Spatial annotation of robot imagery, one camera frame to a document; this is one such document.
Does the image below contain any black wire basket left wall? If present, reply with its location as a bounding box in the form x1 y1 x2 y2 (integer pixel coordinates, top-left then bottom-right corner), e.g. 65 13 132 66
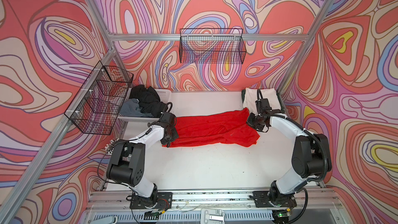
64 61 134 135

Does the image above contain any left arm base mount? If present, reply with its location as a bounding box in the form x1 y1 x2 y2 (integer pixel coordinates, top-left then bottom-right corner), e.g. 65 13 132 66
126 192 173 210

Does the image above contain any folded white t-shirt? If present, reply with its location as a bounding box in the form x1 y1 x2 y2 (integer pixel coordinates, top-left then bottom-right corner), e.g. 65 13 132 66
241 88 282 114

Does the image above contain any black wire basket wall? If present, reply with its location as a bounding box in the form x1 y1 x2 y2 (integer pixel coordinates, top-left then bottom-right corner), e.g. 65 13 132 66
179 28 247 64
64 61 134 135

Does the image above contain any cup of pens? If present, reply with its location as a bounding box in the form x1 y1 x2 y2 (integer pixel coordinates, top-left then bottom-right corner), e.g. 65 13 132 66
105 138 120 155

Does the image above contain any black garment in basket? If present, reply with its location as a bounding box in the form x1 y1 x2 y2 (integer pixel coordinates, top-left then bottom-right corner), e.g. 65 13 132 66
129 85 166 118

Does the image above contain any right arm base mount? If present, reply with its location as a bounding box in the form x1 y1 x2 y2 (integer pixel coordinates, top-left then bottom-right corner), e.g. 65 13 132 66
249 190 297 208

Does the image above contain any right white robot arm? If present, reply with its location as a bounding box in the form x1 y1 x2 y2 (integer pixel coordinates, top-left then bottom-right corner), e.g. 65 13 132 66
247 99 332 195

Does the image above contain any grey garment in basket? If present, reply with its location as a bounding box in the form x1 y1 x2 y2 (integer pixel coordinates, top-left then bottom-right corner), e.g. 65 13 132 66
119 99 153 117

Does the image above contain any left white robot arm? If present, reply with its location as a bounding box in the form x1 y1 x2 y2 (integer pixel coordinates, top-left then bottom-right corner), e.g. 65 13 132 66
106 112 179 201

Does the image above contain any aluminium rail at front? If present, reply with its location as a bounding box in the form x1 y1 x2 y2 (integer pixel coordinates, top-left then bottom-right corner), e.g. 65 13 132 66
80 187 350 224

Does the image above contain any red t-shirt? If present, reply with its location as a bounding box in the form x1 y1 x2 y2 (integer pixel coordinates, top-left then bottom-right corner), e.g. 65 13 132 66
169 108 260 148

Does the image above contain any black wire basket back wall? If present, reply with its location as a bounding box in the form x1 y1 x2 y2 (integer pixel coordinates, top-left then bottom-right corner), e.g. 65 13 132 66
179 28 247 64

